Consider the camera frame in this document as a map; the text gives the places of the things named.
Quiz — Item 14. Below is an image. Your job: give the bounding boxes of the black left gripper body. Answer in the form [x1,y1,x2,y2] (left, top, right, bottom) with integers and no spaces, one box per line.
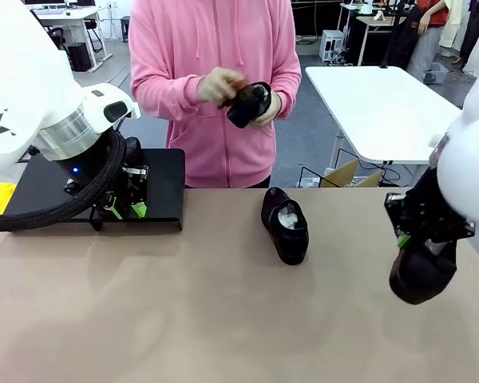
[55,133,149,213]

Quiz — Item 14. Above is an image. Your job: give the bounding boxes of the black leather shoe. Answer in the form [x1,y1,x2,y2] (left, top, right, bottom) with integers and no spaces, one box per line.
[389,237,459,306]
[260,186,311,267]
[123,136,144,168]
[226,81,273,129]

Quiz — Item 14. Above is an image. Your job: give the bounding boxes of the black hanging garment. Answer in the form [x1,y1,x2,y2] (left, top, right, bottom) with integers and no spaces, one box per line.
[461,0,479,75]

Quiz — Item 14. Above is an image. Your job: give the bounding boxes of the thin black wire frame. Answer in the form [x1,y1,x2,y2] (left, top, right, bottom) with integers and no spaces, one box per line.
[300,147,360,188]

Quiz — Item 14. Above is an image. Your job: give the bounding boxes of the mannequin in orange shirt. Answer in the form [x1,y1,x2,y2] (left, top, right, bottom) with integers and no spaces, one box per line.
[406,0,451,83]

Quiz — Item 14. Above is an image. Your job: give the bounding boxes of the brown top workbench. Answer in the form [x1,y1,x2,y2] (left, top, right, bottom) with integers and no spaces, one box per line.
[357,14,409,67]

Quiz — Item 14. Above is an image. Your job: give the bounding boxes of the white folding table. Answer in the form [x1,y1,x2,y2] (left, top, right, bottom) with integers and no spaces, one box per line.
[304,65,464,168]

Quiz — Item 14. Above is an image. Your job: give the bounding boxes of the grey plastic bin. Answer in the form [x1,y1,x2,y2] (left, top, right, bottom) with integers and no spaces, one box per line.
[424,61,450,85]

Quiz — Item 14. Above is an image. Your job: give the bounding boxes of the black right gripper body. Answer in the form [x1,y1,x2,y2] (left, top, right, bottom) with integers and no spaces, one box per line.
[384,167,477,245]

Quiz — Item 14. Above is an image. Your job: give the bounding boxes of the person's left forearm pink sleeve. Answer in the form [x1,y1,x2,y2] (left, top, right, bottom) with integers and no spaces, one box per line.
[277,67,303,120]

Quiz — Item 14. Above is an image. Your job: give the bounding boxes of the black metal shoe stand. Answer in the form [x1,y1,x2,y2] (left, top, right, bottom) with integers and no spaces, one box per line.
[2,157,101,227]
[89,148,187,233]

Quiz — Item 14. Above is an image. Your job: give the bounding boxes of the person's right forearm pink sleeve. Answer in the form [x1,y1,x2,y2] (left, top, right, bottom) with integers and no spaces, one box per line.
[130,73,204,120]

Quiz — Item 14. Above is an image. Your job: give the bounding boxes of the white computer case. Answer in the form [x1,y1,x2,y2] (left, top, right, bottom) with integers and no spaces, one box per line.
[319,30,346,64]

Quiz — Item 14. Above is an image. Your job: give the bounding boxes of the brown cardboard box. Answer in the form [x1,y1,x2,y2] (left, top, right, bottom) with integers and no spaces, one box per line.
[321,158,386,188]

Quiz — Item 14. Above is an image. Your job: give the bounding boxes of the person's left hand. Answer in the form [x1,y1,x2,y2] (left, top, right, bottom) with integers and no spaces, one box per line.
[249,92,283,129]

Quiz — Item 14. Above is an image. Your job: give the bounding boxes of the black computer tower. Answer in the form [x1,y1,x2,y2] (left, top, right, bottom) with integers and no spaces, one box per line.
[67,41,93,73]

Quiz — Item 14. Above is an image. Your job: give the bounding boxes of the white office desk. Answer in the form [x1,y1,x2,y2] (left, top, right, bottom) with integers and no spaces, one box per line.
[30,4,109,75]

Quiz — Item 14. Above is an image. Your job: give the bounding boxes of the person torso in pink hoodie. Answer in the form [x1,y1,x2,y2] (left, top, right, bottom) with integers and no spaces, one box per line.
[128,0,303,189]

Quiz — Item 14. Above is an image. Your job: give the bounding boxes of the black mesh office chair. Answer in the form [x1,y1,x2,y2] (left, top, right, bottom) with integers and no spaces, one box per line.
[47,26,68,52]

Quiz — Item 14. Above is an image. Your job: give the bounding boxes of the person's right hand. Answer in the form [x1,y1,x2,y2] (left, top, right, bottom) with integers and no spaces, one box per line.
[197,66,248,105]

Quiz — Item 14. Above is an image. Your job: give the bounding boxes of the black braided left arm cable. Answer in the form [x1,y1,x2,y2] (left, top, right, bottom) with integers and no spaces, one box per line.
[0,130,128,234]

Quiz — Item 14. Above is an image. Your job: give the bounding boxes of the brown shoe brush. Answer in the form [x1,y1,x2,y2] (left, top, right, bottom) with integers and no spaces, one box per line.
[217,79,249,109]

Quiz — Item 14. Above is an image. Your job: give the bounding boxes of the cream hanging garment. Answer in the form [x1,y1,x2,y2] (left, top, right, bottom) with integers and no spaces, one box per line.
[438,0,464,49]

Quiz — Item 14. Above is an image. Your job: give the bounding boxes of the thin black pole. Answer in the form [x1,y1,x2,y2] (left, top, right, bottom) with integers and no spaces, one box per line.
[378,0,406,69]

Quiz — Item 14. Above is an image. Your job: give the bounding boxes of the yellow fabric object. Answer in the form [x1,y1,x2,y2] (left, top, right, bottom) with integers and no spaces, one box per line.
[0,182,17,255]

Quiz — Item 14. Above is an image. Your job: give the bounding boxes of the small black desk chair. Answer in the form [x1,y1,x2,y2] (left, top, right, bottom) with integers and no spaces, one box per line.
[83,18,105,53]

